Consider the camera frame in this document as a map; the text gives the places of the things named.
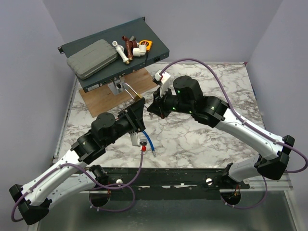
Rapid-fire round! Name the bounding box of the grey plastic tool case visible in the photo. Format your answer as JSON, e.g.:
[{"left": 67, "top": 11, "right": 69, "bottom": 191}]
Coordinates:
[{"left": 66, "top": 39, "right": 118, "bottom": 80}]

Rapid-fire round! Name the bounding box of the metal shelf stand bracket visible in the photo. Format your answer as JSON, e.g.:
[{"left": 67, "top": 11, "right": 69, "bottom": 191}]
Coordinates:
[{"left": 107, "top": 80, "right": 126, "bottom": 95}]

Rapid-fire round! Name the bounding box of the brass padlock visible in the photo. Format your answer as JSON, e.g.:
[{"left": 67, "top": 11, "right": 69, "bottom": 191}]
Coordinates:
[{"left": 122, "top": 82, "right": 142, "bottom": 102}]

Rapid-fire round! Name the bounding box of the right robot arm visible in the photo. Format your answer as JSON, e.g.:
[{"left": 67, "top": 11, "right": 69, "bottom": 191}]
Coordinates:
[{"left": 147, "top": 73, "right": 295, "bottom": 189}]

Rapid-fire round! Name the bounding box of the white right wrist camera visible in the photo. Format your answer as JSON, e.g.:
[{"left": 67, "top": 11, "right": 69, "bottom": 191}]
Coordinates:
[{"left": 152, "top": 70, "right": 171, "bottom": 98}]

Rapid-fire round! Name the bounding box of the brown pipe valve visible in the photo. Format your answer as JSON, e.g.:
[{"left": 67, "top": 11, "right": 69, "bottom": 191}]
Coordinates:
[{"left": 122, "top": 36, "right": 138, "bottom": 61}]

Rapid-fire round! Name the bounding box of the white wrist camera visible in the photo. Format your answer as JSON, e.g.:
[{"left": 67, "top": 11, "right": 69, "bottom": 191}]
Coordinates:
[
  {"left": 152, "top": 70, "right": 171, "bottom": 98},
  {"left": 129, "top": 132, "right": 148, "bottom": 147}
]

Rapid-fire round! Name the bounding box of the white pvc elbow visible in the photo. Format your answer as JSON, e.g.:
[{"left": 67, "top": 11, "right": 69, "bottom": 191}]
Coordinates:
[{"left": 132, "top": 45, "right": 147, "bottom": 57}]

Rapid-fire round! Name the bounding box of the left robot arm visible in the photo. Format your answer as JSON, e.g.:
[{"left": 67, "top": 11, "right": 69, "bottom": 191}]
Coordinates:
[{"left": 9, "top": 98, "right": 145, "bottom": 225}]

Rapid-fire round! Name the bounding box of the wooden board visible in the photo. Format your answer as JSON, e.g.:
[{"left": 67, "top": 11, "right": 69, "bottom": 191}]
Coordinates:
[{"left": 79, "top": 68, "right": 156, "bottom": 117}]

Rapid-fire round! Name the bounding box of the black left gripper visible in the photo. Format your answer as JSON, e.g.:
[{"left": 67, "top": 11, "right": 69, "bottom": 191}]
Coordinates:
[{"left": 103, "top": 99, "right": 146, "bottom": 147}]

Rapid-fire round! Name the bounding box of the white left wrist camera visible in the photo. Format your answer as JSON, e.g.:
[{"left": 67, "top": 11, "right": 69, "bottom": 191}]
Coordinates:
[{"left": 129, "top": 132, "right": 148, "bottom": 147}]

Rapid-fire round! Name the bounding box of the yellow tape measure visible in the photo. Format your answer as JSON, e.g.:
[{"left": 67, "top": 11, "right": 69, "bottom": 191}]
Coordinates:
[{"left": 139, "top": 40, "right": 153, "bottom": 52}]

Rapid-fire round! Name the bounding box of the dark teal rack shelf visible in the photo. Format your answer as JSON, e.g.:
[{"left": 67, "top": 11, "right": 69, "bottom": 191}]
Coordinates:
[{"left": 58, "top": 18, "right": 169, "bottom": 92}]

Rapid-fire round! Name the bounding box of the white pvc pipe fitting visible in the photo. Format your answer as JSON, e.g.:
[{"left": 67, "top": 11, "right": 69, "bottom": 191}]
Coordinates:
[{"left": 112, "top": 40, "right": 129, "bottom": 64}]

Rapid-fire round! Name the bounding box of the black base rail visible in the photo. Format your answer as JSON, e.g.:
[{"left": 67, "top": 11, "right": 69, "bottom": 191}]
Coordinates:
[{"left": 88, "top": 165, "right": 249, "bottom": 203}]

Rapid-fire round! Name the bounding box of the blue cable lock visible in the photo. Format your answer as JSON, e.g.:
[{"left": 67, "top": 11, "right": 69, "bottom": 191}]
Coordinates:
[{"left": 143, "top": 130, "right": 156, "bottom": 157}]

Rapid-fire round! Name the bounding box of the aluminium extrusion rail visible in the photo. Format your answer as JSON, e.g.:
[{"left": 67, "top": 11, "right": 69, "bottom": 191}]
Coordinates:
[{"left": 244, "top": 174, "right": 293, "bottom": 191}]

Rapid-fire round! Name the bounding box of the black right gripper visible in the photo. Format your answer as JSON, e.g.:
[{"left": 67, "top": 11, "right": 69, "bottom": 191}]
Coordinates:
[{"left": 146, "top": 85, "right": 193, "bottom": 120}]

